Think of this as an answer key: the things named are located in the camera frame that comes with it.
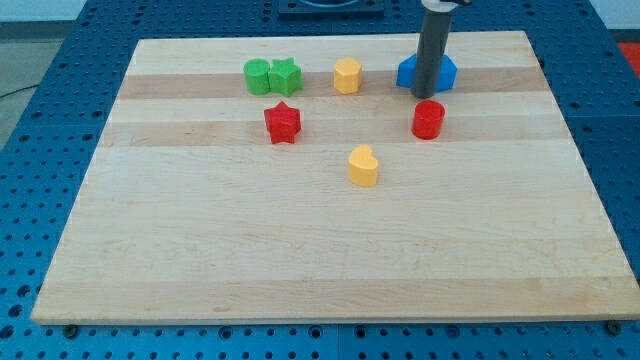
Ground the red cylinder block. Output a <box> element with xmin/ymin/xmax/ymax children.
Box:
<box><xmin>411</xmin><ymin>100</ymin><xmax>446</xmax><ymax>140</ymax></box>

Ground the red star block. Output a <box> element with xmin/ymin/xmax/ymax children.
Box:
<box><xmin>263</xmin><ymin>101</ymin><xmax>302</xmax><ymax>144</ymax></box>

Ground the green star block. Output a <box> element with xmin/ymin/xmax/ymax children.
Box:
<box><xmin>268</xmin><ymin>58</ymin><xmax>303</xmax><ymax>97</ymax></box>

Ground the yellow heart block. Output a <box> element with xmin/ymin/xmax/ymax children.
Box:
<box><xmin>348</xmin><ymin>145</ymin><xmax>379</xmax><ymax>187</ymax></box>

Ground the light wooden board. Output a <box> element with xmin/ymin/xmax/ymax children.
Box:
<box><xmin>31</xmin><ymin>31</ymin><xmax>639</xmax><ymax>325</ymax></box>

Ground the yellow hexagon block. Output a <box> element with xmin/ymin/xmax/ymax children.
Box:
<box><xmin>333</xmin><ymin>57</ymin><xmax>362</xmax><ymax>94</ymax></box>

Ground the green cylinder block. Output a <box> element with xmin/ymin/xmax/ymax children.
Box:
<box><xmin>243</xmin><ymin>58</ymin><xmax>270</xmax><ymax>95</ymax></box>

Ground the blue pentagon block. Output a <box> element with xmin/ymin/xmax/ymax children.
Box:
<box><xmin>396</xmin><ymin>54</ymin><xmax>458</xmax><ymax>92</ymax></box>

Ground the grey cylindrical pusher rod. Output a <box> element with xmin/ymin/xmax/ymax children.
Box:
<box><xmin>411</xmin><ymin>0</ymin><xmax>473</xmax><ymax>99</ymax></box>

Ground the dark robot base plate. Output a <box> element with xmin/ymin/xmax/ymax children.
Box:
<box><xmin>276</xmin><ymin>0</ymin><xmax>385</xmax><ymax>18</ymax></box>

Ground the black cable on floor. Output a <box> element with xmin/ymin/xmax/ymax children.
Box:
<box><xmin>0</xmin><ymin>83</ymin><xmax>40</xmax><ymax>100</ymax></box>

